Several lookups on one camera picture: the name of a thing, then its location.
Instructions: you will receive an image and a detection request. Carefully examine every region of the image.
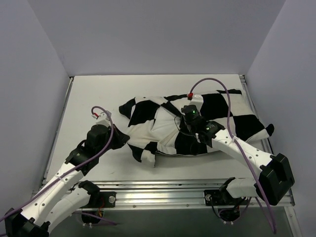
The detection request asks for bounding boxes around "black white checkered pillowcase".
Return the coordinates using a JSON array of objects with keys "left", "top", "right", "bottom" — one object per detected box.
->
[{"left": 118, "top": 89, "right": 275, "bottom": 167}]

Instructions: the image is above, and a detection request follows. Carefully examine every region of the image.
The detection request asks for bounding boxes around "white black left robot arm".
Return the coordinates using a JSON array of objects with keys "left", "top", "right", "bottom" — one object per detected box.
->
[{"left": 2, "top": 124, "right": 130, "bottom": 237}]

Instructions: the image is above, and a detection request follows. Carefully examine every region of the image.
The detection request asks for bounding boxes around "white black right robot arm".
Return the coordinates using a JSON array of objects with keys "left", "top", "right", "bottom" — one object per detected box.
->
[{"left": 181, "top": 105, "right": 295, "bottom": 206}]

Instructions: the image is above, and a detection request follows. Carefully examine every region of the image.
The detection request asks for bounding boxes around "thin black wire loop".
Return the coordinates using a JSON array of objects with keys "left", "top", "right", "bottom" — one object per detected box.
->
[{"left": 174, "top": 117, "right": 198, "bottom": 151}]

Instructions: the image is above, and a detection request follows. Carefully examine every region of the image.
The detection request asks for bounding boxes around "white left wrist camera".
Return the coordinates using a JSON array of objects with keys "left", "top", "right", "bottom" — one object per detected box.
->
[{"left": 92, "top": 112, "right": 111, "bottom": 126}]

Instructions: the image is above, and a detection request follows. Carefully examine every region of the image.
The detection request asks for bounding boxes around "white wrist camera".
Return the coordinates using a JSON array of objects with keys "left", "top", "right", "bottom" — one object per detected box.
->
[
  {"left": 92, "top": 112, "right": 111, "bottom": 126},
  {"left": 188, "top": 93, "right": 203, "bottom": 107}
]

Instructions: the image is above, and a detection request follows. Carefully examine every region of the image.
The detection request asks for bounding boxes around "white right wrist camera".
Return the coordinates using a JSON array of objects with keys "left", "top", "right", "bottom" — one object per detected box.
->
[{"left": 188, "top": 93, "right": 203, "bottom": 107}]

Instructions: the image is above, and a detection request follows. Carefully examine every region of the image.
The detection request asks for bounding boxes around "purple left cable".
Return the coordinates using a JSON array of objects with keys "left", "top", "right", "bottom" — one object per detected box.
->
[{"left": 0, "top": 106, "right": 117, "bottom": 227}]

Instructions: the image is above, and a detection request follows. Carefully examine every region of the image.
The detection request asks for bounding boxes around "purple cable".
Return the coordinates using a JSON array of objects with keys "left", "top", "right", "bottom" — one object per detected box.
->
[
  {"left": 187, "top": 78, "right": 277, "bottom": 234},
  {"left": 0, "top": 106, "right": 117, "bottom": 227}
]

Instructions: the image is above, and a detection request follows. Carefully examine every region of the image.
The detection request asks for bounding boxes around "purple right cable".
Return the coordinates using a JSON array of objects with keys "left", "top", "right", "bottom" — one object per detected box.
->
[{"left": 187, "top": 78, "right": 277, "bottom": 234}]

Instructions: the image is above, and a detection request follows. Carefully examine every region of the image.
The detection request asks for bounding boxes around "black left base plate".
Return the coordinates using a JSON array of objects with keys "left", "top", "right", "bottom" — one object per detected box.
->
[{"left": 96, "top": 191, "right": 117, "bottom": 208}]

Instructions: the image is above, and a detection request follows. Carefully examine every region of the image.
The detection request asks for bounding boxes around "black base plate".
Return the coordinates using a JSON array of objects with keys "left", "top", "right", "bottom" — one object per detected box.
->
[
  {"left": 96, "top": 191, "right": 117, "bottom": 208},
  {"left": 203, "top": 189, "right": 222, "bottom": 206}
]

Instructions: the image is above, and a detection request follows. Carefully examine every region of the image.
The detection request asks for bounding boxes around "aluminium left side rail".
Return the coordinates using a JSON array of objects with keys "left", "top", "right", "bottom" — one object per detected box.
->
[{"left": 43, "top": 77, "right": 74, "bottom": 180}]

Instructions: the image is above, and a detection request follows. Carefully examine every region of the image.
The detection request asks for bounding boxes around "aluminium rail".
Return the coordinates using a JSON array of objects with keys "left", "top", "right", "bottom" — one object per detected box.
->
[
  {"left": 239, "top": 75, "right": 274, "bottom": 154},
  {"left": 43, "top": 77, "right": 74, "bottom": 180},
  {"left": 32, "top": 181, "right": 296, "bottom": 210}
]

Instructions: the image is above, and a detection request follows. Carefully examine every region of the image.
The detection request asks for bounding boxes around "aluminium front rail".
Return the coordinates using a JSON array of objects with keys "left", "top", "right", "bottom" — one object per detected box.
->
[{"left": 32, "top": 181, "right": 296, "bottom": 210}]

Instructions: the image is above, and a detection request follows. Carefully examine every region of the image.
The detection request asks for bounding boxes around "aluminium right side rail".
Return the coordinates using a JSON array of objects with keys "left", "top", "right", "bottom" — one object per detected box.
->
[{"left": 239, "top": 75, "right": 274, "bottom": 154}]

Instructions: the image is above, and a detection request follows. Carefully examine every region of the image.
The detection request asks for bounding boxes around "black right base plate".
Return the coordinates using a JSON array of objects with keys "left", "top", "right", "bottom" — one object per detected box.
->
[{"left": 203, "top": 189, "right": 222, "bottom": 206}]

